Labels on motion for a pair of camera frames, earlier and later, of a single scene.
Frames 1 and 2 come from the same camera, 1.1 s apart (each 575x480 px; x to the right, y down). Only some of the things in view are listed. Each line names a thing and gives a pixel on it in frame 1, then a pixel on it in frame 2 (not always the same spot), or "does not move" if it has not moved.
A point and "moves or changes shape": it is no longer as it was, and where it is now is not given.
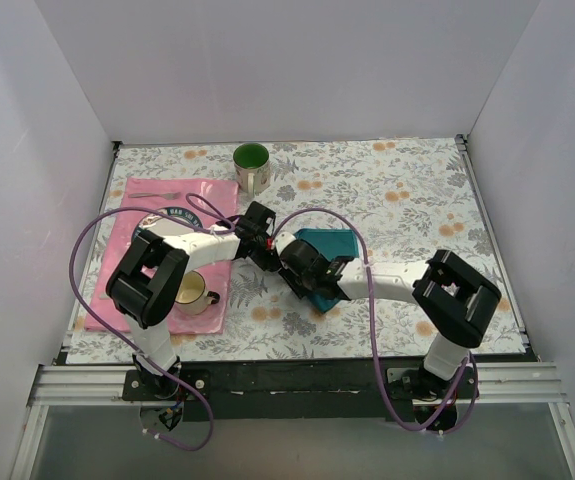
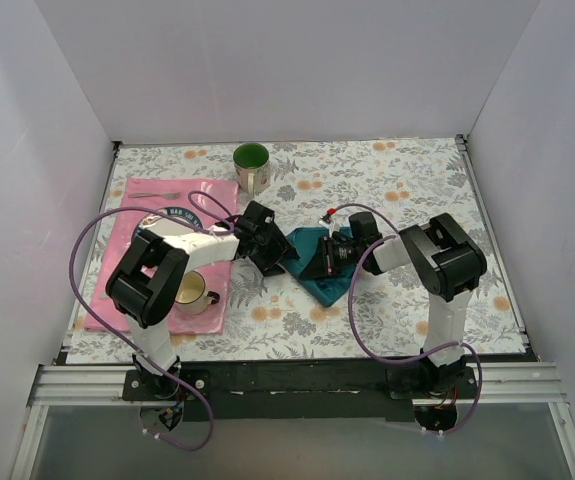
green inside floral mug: (252, 168) does not move
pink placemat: (215, 203) does not move
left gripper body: (267, 257) does not move
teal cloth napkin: (336, 243) moves or changes shape
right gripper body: (296, 282) -> (325, 256)
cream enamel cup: (192, 297) does not move
